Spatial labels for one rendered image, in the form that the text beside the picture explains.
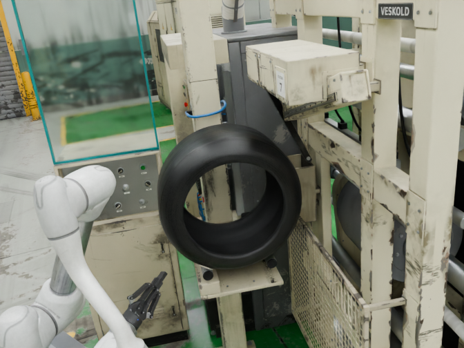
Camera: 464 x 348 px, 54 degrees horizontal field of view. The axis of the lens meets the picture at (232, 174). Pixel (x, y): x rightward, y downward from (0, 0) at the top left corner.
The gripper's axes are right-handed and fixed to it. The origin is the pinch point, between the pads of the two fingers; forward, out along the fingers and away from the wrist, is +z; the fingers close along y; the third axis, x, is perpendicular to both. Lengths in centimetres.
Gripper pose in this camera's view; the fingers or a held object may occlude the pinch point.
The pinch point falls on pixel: (159, 279)
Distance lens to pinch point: 182.1
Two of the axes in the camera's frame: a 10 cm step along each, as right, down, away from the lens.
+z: 4.7, -6.7, 5.8
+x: 6.8, -1.5, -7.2
